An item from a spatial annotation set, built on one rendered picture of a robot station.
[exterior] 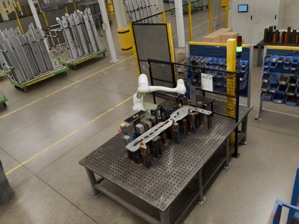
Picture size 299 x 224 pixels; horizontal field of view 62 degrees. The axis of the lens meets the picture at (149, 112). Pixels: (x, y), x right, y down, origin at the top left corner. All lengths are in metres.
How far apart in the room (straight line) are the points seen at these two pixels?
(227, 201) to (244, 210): 0.26
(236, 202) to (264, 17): 7.30
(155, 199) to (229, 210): 1.20
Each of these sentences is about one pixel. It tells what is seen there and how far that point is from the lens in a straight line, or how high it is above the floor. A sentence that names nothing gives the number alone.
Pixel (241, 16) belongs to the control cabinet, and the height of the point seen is 1.14.
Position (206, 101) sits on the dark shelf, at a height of 1.03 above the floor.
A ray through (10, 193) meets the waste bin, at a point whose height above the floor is 0.10.
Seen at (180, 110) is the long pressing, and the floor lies 1.00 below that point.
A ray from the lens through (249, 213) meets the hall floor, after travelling 3.85.
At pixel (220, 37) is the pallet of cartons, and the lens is 8.28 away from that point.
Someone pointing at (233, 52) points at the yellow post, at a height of 1.82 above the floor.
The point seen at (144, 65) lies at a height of 0.93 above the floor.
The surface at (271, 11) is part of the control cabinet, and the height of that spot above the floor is 1.28.
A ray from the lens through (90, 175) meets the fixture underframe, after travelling 4.04.
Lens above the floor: 2.99
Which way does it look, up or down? 29 degrees down
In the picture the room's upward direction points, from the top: 10 degrees counter-clockwise
